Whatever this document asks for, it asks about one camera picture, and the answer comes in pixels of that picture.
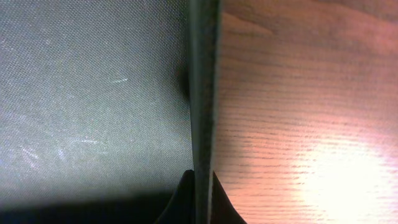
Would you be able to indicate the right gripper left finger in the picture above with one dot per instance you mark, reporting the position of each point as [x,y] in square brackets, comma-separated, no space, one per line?
[181,207]

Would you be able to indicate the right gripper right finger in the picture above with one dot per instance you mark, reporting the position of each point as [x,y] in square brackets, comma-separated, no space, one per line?
[222,210]

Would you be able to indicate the black gift box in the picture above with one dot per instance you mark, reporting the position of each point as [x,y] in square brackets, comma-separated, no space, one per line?
[104,106]

